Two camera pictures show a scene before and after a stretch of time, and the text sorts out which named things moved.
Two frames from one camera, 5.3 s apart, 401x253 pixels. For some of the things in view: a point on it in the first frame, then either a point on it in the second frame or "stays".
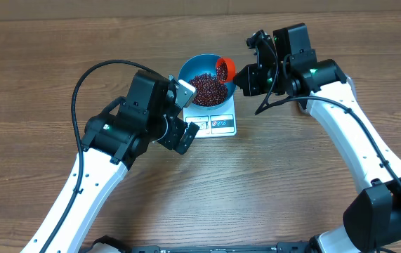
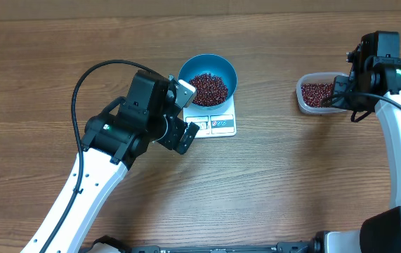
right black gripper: x=251 y=79 → x=340 y=91
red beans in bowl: x=209 y=91 stays
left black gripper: x=173 y=131 stays
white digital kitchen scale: x=220 y=122 stays
